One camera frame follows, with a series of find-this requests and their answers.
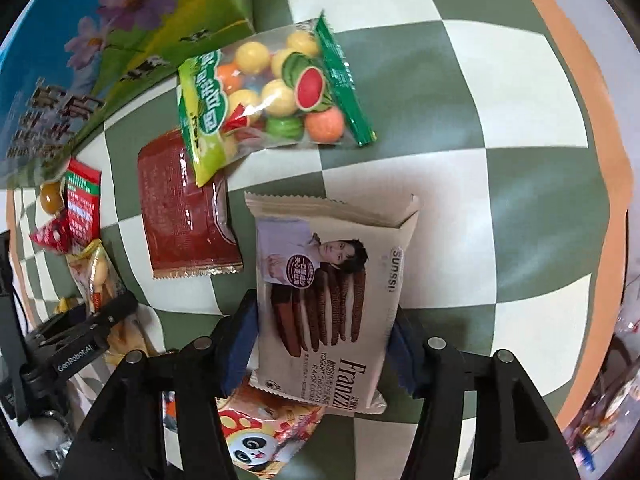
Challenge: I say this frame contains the green gumball candy bag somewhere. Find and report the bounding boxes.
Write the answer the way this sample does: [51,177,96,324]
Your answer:
[177,10,378,188]

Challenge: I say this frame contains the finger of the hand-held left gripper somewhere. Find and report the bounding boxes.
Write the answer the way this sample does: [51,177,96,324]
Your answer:
[82,290,139,333]

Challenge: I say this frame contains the small red snack packet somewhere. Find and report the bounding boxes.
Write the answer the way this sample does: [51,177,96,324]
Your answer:
[29,215,71,252]

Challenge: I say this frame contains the round biscuit packet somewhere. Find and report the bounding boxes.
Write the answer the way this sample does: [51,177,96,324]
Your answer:
[67,239,128,316]

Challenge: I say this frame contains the beige cookie packet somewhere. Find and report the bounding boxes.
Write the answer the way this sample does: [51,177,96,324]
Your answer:
[244,191,421,416]

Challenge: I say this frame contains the red and green snack packet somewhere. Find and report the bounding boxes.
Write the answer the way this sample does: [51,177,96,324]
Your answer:
[64,157,102,253]

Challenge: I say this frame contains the green white checkered mat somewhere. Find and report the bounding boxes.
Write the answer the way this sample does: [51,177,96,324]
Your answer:
[5,0,636,480]

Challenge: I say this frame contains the dark red snack packet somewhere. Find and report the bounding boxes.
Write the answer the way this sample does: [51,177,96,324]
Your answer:
[137,127,244,281]

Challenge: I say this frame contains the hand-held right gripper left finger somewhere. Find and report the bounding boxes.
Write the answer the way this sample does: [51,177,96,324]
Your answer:
[57,287,261,480]

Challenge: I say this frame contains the packed braised egg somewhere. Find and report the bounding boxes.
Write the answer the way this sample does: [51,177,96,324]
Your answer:
[39,180,67,216]

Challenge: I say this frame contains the printed cardboard box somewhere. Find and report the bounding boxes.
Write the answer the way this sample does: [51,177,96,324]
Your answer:
[0,0,256,191]

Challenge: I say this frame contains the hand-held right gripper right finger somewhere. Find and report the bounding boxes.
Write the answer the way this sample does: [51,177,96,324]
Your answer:
[387,317,583,480]

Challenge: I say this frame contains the panda snack packet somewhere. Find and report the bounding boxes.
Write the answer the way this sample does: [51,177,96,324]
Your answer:
[160,380,328,480]

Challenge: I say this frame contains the person's left forearm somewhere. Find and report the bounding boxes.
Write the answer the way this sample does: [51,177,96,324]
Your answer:
[20,410,76,476]

